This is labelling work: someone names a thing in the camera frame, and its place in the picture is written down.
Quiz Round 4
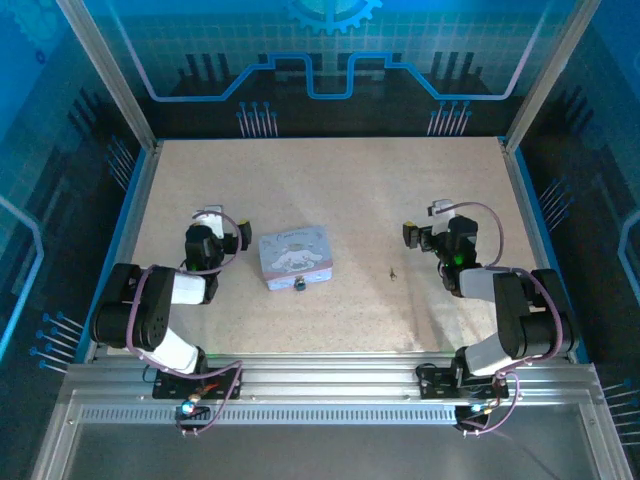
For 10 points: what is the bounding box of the lilac cartoon dog tin box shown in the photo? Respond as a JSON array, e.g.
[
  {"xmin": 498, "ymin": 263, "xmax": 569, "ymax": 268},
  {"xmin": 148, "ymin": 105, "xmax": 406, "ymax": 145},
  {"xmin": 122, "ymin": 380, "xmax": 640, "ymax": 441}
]
[{"xmin": 257, "ymin": 224, "xmax": 333, "ymax": 293}]

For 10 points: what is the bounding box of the small status LED board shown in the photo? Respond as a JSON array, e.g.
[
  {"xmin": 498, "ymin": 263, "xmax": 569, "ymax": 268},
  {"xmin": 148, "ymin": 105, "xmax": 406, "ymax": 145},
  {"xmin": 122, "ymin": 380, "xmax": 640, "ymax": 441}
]
[
  {"xmin": 174, "ymin": 394, "xmax": 211, "ymax": 424},
  {"xmin": 455, "ymin": 399, "xmax": 494, "ymax": 427}
]

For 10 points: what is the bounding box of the grey metal tray panel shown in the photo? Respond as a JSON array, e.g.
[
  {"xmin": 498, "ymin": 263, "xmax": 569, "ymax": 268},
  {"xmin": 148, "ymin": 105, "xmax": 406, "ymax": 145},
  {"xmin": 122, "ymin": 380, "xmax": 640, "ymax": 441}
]
[{"xmin": 29, "ymin": 389, "xmax": 634, "ymax": 480}]

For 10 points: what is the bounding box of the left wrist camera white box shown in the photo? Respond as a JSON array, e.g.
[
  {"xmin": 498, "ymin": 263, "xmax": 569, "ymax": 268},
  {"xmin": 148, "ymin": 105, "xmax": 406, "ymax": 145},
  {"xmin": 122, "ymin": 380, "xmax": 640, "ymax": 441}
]
[{"xmin": 203, "ymin": 203, "xmax": 225, "ymax": 240}]

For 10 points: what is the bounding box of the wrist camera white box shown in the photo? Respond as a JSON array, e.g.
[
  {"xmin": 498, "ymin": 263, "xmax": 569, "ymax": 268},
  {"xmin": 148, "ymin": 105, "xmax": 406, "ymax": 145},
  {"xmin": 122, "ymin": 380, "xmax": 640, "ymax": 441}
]
[
  {"xmin": 203, "ymin": 203, "xmax": 225, "ymax": 240},
  {"xmin": 427, "ymin": 199, "xmax": 456, "ymax": 237}
]

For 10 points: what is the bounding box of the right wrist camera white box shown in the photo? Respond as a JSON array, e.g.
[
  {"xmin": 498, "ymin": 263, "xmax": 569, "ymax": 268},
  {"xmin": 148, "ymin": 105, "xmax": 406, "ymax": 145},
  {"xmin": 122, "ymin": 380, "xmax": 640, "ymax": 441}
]
[{"xmin": 427, "ymin": 199, "xmax": 456, "ymax": 237}]

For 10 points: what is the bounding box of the aluminium side rail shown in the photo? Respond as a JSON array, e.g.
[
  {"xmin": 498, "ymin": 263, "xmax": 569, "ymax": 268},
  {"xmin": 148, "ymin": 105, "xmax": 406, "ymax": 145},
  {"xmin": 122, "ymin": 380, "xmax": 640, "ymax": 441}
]
[
  {"xmin": 82, "ymin": 139, "xmax": 165, "ymax": 364},
  {"xmin": 497, "ymin": 135, "xmax": 581, "ymax": 364}
]

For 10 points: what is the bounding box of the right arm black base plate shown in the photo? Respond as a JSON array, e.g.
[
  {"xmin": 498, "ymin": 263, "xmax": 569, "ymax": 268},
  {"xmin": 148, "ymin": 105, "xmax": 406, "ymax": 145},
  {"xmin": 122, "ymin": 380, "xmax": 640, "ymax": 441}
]
[{"xmin": 415, "ymin": 362, "xmax": 524, "ymax": 401}]

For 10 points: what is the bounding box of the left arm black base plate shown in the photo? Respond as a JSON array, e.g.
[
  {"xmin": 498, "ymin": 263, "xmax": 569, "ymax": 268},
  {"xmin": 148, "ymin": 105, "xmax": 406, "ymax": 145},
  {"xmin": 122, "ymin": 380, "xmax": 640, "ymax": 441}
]
[{"xmin": 152, "ymin": 367, "xmax": 245, "ymax": 401}]

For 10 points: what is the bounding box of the aluminium cross rail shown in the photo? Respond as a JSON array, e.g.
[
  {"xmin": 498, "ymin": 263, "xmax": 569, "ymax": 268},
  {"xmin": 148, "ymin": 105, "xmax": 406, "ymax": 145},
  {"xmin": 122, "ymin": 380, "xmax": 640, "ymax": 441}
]
[{"xmin": 62, "ymin": 352, "xmax": 604, "ymax": 407}]

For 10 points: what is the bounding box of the aluminium corner post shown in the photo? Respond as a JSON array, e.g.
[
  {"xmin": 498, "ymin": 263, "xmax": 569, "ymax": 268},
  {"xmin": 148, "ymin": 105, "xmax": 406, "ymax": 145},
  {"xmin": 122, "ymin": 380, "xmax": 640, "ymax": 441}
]
[
  {"xmin": 502, "ymin": 0, "xmax": 601, "ymax": 154},
  {"xmin": 55, "ymin": 0, "xmax": 162, "ymax": 152}
]

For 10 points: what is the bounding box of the slotted grey cable duct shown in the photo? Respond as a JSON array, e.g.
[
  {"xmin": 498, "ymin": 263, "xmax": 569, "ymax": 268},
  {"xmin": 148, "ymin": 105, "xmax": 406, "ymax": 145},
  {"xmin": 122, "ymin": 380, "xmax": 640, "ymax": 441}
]
[{"xmin": 79, "ymin": 405, "xmax": 459, "ymax": 426}]

